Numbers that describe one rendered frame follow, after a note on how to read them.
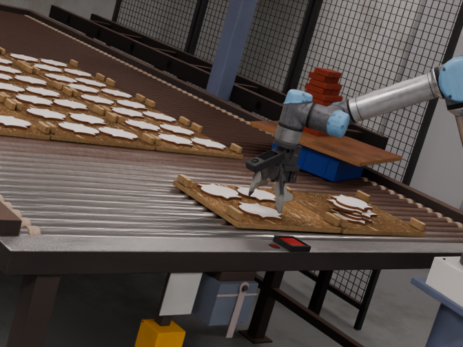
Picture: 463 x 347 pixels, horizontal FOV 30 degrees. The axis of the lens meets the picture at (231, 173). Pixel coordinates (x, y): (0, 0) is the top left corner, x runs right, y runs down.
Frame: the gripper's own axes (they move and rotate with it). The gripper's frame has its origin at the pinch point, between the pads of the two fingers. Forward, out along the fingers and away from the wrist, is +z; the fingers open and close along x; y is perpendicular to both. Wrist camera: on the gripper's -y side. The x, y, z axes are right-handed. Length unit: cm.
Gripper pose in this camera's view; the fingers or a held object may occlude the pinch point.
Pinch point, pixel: (262, 204)
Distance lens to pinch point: 256.7
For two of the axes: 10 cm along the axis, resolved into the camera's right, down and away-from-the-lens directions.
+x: -5.7, -3.3, 7.5
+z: -2.7, 9.4, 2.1
